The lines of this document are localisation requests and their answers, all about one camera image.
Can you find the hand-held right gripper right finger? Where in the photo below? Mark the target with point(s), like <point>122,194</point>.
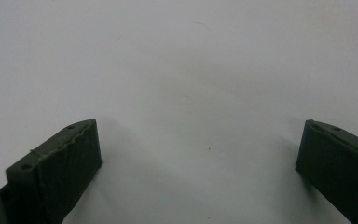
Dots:
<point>341,168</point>

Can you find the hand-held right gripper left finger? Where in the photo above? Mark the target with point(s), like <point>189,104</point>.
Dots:
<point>59,168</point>

